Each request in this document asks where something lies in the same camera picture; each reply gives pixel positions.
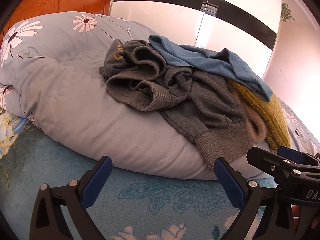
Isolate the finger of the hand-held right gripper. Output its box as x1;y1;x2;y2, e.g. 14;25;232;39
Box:
246;147;304;180
277;146;320;167

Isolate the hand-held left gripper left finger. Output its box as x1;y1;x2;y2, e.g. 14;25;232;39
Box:
29;156;113;240

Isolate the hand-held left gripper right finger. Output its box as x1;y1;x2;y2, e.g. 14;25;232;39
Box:
214;157;297;240

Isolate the blue knit garment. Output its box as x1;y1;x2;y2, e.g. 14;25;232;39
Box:
148;35;273;103

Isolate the beige fuzzy garment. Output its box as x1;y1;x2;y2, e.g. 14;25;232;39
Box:
240;97;267;143

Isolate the mustard knit sweater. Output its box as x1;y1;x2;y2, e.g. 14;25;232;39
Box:
226;79;291;153

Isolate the grey sweater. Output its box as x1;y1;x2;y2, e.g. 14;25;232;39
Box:
99;39;250;173

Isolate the light blue floral duvet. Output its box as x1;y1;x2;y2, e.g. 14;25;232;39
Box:
0;11;320;180

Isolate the glossy white wardrobe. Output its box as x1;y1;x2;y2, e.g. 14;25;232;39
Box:
109;0;283;79

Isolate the orange wooden headboard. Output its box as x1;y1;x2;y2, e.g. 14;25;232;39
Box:
5;0;112;34

